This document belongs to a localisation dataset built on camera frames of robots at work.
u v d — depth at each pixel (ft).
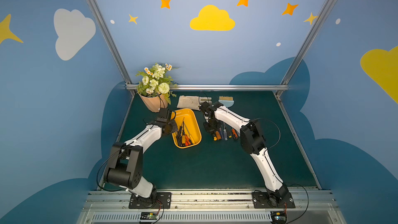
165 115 2.40
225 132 3.23
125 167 1.45
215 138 3.13
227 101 3.84
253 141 2.01
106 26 2.77
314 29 2.81
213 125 2.83
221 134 3.22
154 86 2.85
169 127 2.63
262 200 2.45
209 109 2.57
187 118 3.30
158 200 2.41
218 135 3.14
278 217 2.40
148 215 2.35
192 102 3.76
